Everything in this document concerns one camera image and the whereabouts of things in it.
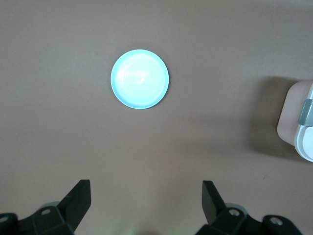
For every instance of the white lidded storage box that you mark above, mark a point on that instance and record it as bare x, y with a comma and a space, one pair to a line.
291, 112

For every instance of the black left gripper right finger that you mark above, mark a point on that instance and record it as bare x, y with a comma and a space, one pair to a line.
216, 213

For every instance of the light blue round plate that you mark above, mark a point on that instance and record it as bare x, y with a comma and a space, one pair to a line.
139, 78

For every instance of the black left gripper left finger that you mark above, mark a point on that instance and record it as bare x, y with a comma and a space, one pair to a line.
73, 210

